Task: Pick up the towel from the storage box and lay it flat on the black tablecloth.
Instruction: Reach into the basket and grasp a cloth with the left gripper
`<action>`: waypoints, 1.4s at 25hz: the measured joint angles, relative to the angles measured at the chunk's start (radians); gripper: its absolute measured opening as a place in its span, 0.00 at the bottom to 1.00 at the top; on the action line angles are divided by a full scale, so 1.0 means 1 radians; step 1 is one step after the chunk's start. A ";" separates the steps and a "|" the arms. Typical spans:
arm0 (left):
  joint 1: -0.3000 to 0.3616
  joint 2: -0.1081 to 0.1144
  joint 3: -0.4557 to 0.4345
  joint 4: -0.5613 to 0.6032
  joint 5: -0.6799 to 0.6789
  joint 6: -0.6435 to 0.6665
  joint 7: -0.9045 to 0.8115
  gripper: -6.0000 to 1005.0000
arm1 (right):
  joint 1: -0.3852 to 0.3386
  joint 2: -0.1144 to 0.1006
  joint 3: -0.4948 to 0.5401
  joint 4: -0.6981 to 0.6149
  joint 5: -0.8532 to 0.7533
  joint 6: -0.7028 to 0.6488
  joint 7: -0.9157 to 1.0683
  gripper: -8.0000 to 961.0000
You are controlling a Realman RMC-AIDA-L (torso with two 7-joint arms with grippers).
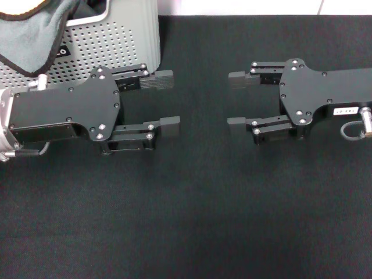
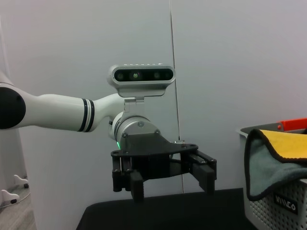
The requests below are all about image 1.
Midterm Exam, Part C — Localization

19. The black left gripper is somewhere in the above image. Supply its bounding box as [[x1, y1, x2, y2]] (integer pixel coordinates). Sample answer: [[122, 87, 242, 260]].
[[9, 66, 126, 155]]

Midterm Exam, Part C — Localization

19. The black tablecloth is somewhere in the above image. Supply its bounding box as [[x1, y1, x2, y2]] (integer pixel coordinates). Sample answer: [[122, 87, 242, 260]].
[[0, 14, 372, 279]]

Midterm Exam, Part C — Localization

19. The right gripper cable with plug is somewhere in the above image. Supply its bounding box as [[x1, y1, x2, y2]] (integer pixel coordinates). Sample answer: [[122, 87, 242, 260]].
[[340, 106, 372, 141]]

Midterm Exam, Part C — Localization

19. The grey perforated storage box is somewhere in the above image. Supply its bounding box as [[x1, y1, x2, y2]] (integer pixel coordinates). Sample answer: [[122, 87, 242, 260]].
[[0, 0, 162, 91]]

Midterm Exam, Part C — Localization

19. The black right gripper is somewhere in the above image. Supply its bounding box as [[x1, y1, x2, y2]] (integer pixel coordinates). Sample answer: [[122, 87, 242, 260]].
[[227, 58, 372, 145]]

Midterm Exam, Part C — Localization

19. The gripper cable with plug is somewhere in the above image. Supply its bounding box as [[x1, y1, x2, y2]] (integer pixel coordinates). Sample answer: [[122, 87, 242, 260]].
[[0, 141, 49, 162], [340, 106, 372, 141]]

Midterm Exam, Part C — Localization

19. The yellow grey towel black trim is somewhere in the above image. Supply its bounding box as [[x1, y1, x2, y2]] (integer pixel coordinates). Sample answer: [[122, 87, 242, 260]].
[[0, 0, 81, 78]]

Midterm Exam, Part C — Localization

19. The left gripper cable with plug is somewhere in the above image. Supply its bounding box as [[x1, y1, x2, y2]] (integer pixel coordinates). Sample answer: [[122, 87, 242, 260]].
[[0, 141, 49, 162]]

